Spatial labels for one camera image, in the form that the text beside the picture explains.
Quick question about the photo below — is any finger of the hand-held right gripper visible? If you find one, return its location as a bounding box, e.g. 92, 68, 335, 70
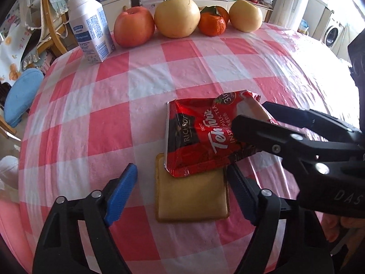
231, 115, 311, 163
263, 101, 360, 142

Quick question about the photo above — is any person's right hand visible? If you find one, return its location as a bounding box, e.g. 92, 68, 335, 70
322, 213, 365, 244

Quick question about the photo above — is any white rounded object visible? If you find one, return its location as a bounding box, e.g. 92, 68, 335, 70
0, 155, 19, 190

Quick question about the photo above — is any white curtain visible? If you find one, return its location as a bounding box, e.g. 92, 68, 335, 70
268, 0, 314, 26

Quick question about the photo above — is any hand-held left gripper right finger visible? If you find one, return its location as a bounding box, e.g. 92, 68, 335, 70
227, 163, 334, 274

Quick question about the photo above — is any wooden chair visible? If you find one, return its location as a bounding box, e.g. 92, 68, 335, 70
37, 0, 70, 56

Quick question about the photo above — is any red apple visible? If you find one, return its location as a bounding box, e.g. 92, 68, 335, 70
113, 6, 156, 48

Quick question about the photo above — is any blue cushion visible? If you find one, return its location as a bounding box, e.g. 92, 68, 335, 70
4, 68, 44, 127

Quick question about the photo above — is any fruit printed cloth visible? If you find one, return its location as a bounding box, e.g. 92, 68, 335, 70
0, 31, 26, 84

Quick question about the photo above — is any orange mandarin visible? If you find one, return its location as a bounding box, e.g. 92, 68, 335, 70
212, 5, 230, 25
198, 12, 227, 37

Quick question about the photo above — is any dark cloth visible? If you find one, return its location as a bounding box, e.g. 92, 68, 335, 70
347, 31, 365, 132

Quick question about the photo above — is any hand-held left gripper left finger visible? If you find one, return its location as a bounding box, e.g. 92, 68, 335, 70
33, 163, 139, 274

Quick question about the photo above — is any red drink mix packet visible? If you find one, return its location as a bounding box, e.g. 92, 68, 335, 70
164, 90, 276, 179

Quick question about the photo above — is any yellow square coaster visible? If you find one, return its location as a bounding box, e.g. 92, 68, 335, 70
154, 153, 231, 223

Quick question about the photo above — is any red checked tablecloth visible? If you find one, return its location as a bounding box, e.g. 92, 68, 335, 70
17, 21, 365, 274

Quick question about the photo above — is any silver metal case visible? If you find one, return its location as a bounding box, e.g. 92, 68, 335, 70
140, 0, 167, 8

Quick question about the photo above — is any cream television cabinet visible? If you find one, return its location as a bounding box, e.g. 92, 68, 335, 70
98, 0, 274, 23

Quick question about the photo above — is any yellow pear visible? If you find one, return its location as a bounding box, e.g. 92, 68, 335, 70
154, 0, 201, 38
229, 0, 263, 32

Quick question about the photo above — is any white washing machine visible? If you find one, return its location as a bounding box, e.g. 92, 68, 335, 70
321, 17, 347, 49

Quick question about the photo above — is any white supplement bottle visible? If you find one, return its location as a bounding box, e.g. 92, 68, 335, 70
68, 0, 115, 64

